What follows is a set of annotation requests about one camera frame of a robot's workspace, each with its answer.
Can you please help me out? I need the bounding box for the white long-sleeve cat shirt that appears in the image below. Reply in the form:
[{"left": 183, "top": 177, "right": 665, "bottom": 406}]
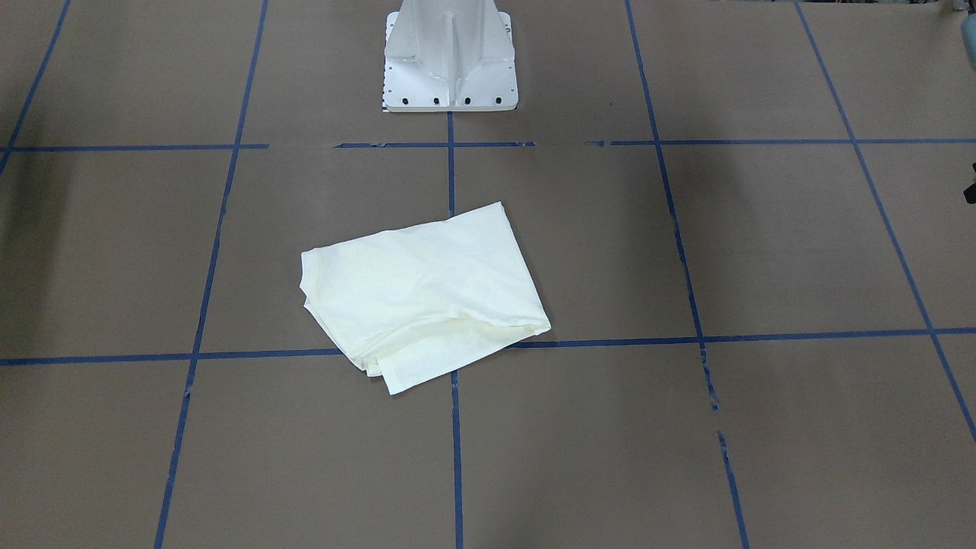
[{"left": 299, "top": 202, "right": 552, "bottom": 395}]

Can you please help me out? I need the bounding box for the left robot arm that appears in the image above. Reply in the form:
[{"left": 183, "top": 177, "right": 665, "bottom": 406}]
[{"left": 961, "top": 9, "right": 976, "bottom": 69}]

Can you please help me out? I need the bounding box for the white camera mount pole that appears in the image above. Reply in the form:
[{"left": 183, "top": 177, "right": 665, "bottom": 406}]
[{"left": 381, "top": 1, "right": 519, "bottom": 114}]

